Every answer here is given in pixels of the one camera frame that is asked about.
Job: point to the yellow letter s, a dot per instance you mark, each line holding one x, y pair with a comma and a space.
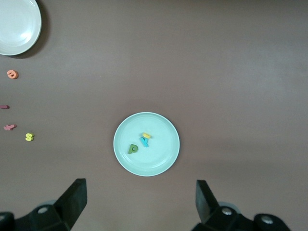
29, 137

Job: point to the green letter p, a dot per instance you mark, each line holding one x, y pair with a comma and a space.
131, 150

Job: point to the dark red letter l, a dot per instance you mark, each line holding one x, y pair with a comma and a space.
4, 107

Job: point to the beige plate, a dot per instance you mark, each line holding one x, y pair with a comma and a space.
14, 26

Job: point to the yellow letter a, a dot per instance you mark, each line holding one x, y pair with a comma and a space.
146, 135

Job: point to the green plate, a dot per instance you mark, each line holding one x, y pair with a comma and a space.
158, 158

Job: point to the teal letter y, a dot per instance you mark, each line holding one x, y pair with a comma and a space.
145, 143

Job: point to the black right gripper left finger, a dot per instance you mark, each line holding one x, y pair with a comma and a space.
60, 216

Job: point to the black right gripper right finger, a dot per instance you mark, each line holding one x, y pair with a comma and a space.
216, 219

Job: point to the pink letter f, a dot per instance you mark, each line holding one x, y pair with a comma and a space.
9, 127

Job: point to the orange letter e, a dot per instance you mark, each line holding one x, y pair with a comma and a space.
14, 76

